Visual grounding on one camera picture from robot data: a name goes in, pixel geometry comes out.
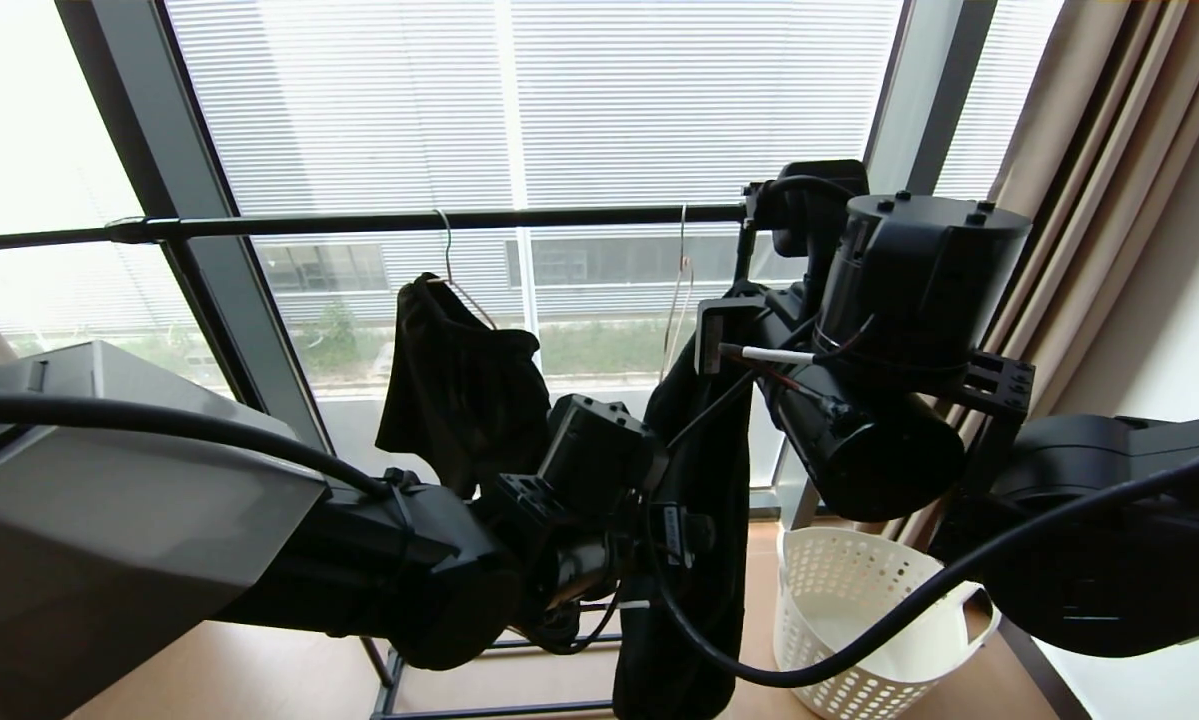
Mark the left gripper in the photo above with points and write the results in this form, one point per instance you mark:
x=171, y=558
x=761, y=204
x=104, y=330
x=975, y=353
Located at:
x=659, y=540

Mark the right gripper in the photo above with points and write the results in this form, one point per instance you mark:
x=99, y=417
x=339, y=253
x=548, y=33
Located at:
x=879, y=450

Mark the black garment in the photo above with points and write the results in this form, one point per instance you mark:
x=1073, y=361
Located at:
x=699, y=520

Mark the black shorts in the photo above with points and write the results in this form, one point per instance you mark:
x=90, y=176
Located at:
x=459, y=390

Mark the pink clothes hanger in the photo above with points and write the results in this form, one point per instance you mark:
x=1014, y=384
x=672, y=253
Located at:
x=446, y=250
x=681, y=270

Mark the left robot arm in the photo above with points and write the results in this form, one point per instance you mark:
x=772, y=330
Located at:
x=109, y=540

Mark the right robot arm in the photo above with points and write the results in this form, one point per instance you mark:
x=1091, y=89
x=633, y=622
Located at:
x=1109, y=540

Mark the white laundry basket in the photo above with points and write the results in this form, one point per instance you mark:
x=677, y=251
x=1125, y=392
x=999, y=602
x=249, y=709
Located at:
x=859, y=600

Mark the black clothes rack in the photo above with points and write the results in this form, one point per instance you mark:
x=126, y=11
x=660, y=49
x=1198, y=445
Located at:
x=359, y=222

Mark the window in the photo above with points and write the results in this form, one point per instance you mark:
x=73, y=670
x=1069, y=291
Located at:
x=609, y=110

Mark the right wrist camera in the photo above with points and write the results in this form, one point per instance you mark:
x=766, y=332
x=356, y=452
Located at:
x=809, y=215

